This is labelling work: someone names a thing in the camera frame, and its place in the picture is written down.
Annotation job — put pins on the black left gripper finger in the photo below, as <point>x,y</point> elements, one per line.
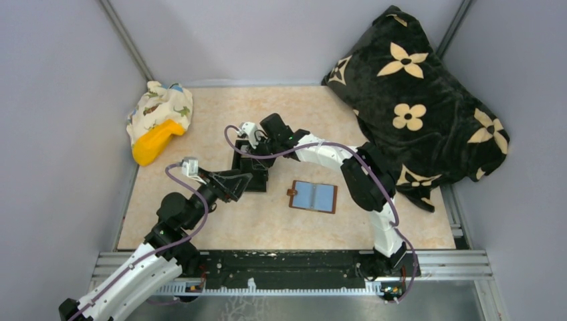
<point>228,178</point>
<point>235,190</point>

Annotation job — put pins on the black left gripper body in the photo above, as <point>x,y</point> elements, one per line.
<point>217,184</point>

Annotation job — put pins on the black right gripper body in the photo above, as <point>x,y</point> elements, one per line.
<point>255,155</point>

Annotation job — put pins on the brown leather card holder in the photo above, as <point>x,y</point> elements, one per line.
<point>316,197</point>

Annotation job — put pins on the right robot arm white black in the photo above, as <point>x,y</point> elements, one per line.
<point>369,179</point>

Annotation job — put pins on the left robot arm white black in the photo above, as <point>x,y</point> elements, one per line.
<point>166,252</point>

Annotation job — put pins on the black plastic card tray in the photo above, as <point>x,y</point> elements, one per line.
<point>259,181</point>

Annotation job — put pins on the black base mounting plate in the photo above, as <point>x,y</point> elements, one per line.
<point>297,270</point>

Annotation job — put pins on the dinosaur print yellow cloth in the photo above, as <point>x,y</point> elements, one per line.
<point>161,113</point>

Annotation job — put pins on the black floral plush blanket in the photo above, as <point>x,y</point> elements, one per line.
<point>431,129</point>

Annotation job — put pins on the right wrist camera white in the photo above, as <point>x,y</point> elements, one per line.
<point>247,130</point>

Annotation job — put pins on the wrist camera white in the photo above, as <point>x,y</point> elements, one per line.
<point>247,130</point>
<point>190,167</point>

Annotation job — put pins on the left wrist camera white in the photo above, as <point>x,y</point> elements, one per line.
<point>190,167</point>

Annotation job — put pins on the aluminium front rail frame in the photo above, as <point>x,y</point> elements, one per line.
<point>444,265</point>

